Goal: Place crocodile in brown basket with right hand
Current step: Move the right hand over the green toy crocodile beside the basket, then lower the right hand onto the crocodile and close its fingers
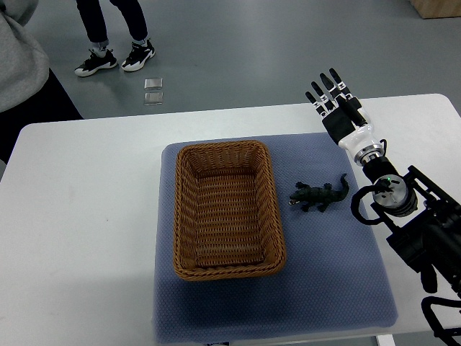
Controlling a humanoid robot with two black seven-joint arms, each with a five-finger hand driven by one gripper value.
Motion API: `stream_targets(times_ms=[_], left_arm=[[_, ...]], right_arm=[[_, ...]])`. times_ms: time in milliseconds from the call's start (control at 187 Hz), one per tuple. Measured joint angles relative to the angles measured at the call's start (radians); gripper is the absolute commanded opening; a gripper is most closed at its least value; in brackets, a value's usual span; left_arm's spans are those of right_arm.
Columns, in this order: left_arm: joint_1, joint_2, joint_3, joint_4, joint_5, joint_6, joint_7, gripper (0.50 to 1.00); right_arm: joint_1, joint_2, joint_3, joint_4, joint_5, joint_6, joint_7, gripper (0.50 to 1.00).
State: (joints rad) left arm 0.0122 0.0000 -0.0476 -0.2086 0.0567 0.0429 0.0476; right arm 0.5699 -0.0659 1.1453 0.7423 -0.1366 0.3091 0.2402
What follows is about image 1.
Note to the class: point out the brown wicker basket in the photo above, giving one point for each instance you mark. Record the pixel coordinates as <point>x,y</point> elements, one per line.
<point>227,222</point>

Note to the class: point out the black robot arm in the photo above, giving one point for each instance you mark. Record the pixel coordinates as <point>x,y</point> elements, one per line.
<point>424,220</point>

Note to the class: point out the upper metal floor plate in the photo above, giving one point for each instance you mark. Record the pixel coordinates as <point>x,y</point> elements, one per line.
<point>153,83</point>

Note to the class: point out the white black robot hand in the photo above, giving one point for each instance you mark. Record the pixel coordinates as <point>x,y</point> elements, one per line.
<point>344,118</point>

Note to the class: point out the dark toy crocodile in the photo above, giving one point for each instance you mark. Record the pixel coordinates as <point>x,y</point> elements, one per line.
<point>322,197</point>

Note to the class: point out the lower metal floor plate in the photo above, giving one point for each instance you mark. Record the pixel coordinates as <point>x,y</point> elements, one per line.
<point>153,98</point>

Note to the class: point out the blue-grey cushion mat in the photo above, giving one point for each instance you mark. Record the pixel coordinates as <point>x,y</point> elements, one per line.
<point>333,280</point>

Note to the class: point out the person in grey hoodie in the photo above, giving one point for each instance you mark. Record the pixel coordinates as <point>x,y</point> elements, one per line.
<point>30,91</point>

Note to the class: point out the wooden furniture corner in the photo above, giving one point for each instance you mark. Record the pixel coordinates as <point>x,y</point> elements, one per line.
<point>437,9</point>

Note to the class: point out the metal floor plate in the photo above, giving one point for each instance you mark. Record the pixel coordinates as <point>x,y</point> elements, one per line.
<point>153,98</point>
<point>153,83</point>

